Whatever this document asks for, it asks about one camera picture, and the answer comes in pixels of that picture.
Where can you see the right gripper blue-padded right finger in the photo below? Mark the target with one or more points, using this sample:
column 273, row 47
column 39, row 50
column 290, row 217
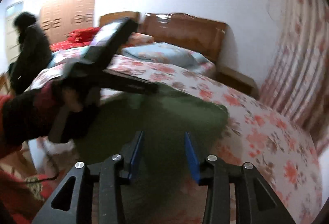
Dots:
column 255, row 200

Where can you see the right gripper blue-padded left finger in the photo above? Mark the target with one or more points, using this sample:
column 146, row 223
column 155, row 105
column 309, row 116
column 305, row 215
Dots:
column 72, row 200

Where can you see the green knit sweater white stripe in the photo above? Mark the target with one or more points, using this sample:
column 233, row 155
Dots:
column 163, row 190

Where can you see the person in dark clothes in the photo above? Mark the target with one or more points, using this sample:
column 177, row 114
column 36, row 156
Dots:
column 35, row 54

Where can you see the operator left hand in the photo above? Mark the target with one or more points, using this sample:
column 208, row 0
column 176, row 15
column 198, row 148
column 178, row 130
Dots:
column 70, row 99

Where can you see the red bed sheet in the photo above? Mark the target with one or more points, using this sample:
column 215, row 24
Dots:
column 65, row 45

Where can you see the red blanket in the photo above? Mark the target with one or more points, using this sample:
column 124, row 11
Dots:
column 82, row 35

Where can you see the floral bedspread near bed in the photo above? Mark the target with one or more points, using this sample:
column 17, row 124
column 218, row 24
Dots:
column 283, row 153

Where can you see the orange floral pillow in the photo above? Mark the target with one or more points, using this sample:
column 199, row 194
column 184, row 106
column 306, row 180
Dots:
column 137, row 39

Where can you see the light wooden headboard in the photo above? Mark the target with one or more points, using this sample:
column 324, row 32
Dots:
column 110, row 17

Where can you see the light wooden wardrobe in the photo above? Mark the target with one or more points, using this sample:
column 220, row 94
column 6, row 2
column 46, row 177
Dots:
column 60, row 17

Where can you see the light blue floral quilt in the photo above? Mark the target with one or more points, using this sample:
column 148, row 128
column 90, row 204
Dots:
column 165, row 53

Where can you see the brown wooden nightstand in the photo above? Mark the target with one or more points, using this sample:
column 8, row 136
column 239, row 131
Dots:
column 237, row 81

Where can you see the dark wooden headboard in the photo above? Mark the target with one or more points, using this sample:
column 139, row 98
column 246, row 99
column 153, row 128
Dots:
column 189, row 32

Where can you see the floral pink curtain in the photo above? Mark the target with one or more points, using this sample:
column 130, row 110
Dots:
column 297, row 83

